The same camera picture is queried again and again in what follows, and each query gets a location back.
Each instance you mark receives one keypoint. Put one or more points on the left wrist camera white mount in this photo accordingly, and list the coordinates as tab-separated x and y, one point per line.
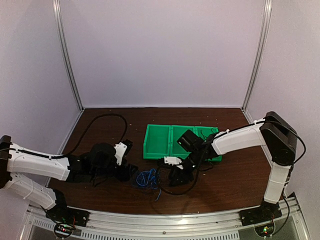
121	150

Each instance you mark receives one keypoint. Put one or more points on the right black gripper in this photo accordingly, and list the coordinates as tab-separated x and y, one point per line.
179	174

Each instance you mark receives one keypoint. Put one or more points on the right aluminium frame post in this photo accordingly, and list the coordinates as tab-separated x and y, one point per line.
264	31

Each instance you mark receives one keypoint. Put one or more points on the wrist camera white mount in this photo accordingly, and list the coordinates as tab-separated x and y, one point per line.
170	161
121	150

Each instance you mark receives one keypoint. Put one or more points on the aluminium frame post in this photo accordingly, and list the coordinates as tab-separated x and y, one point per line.
65	53
264	31

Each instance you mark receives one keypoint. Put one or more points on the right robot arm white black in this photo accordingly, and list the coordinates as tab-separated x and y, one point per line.
272	133

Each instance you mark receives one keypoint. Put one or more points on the green bin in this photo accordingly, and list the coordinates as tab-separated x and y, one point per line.
176	150
157	142
207	133

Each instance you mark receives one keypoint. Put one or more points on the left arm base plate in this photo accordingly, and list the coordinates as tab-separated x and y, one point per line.
68	215

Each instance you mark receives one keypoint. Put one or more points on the front aluminium rail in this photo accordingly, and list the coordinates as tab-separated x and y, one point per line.
221	225

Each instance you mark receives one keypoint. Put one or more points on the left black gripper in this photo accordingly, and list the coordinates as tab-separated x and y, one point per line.
126	173

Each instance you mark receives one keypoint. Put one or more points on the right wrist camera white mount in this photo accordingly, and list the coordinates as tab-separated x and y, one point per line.
170	161

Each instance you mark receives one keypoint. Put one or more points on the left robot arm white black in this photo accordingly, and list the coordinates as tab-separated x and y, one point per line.
102	161

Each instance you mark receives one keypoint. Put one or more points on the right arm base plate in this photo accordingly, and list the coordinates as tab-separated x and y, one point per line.
259	215

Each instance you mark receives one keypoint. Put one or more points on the left aluminium frame post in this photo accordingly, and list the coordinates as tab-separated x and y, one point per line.
65	53

